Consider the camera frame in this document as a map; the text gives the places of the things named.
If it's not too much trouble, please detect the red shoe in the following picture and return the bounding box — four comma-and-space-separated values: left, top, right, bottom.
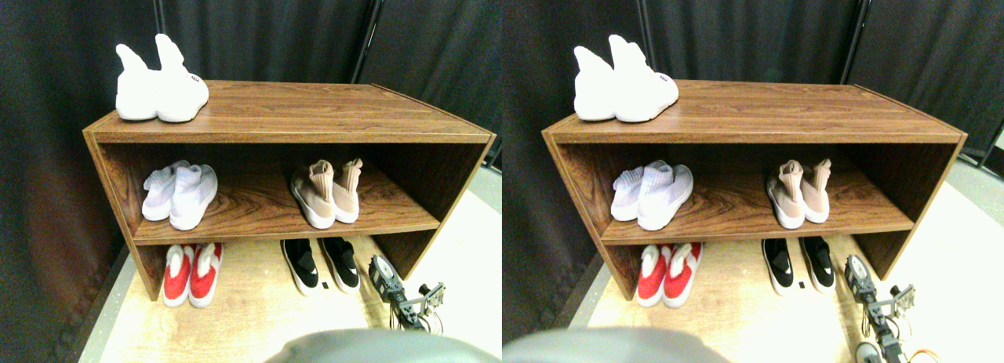
663, 242, 704, 309
636, 245, 672, 307
163, 244, 196, 307
188, 242, 225, 309

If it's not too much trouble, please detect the brown shoe rack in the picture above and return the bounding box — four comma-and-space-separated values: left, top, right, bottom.
83, 81, 497, 302
541, 79, 969, 302

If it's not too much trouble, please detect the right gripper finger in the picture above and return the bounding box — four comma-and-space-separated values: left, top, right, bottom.
844, 254, 879, 303
369, 254, 406, 303

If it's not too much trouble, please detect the pale lilac shoe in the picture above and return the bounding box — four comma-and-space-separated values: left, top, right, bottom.
637, 165, 695, 231
142, 161, 191, 222
611, 161, 669, 222
169, 165, 219, 231

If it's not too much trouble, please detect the white shoe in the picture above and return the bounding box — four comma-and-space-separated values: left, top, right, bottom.
155, 34, 210, 123
609, 34, 680, 123
115, 44, 162, 121
573, 45, 622, 121

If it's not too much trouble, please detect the curtain stand pole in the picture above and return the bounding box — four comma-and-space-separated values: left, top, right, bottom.
633, 0, 657, 46
840, 0, 876, 85
966, 124, 1004, 169
350, 0, 390, 85

